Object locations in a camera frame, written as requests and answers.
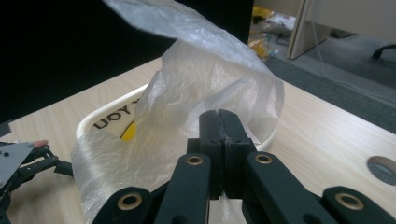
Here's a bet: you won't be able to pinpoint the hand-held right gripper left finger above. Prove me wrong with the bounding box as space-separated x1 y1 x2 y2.
186 109 224 201

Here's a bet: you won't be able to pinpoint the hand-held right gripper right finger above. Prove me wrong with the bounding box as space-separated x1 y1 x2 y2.
218 108 258 201

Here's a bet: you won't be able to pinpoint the white plastic bin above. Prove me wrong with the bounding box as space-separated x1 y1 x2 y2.
75 82 278 154

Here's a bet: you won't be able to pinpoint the clear plastic bag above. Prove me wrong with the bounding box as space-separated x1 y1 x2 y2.
70 0 285 224

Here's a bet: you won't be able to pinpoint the bag with yellow print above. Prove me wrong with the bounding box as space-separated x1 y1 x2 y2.
92 98 138 143

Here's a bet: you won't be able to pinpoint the yellow plastic bags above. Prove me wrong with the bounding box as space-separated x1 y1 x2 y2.
247 5 297 63

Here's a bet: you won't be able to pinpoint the beige desk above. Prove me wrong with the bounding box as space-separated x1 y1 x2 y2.
253 0 396 61

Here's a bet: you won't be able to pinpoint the office chair base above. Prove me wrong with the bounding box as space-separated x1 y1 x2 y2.
371 43 396 61

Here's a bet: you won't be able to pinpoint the thin white cable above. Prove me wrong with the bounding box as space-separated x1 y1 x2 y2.
310 0 396 105

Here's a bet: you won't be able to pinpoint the grey table cable hole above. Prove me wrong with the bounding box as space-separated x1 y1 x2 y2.
366 155 396 187

